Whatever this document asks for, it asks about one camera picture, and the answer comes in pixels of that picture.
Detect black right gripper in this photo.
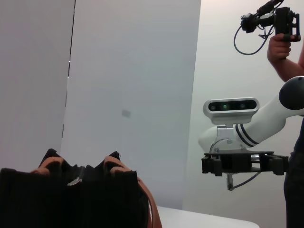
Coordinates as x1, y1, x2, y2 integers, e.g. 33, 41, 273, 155
201, 151, 290, 177

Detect black food bag brown straps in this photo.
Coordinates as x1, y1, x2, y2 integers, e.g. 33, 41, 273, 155
0, 148, 163, 228

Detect person's forearm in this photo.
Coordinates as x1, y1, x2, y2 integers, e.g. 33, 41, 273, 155
269, 58, 304, 83

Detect person's hand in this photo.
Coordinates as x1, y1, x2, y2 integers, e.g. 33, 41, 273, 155
267, 33, 292, 65

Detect person's dark clothed torso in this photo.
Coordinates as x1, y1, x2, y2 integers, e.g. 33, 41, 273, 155
284, 44, 304, 228

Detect right gripper connector with cable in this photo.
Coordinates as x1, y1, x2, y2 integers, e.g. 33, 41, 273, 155
225, 171, 262, 191

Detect black handheld camera rig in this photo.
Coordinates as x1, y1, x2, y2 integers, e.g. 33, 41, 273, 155
240, 0, 301, 60

